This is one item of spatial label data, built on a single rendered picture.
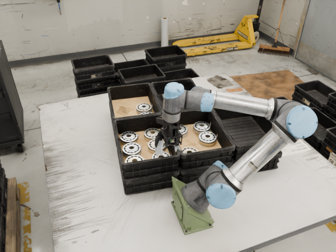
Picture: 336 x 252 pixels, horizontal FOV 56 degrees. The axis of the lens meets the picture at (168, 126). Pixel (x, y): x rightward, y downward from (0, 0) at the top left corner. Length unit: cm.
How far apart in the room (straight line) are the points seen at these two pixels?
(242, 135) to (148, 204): 70
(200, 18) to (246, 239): 432
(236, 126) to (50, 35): 347
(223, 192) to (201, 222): 29
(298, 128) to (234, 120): 86
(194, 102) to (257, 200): 75
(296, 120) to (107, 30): 404
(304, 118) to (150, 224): 85
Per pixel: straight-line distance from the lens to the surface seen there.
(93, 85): 337
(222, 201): 133
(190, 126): 198
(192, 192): 147
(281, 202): 181
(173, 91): 120
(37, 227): 264
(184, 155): 161
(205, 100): 122
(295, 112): 126
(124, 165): 157
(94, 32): 497
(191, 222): 153
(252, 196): 179
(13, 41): 495
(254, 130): 202
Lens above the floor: 199
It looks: 36 degrees down
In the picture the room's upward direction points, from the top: 1 degrees clockwise
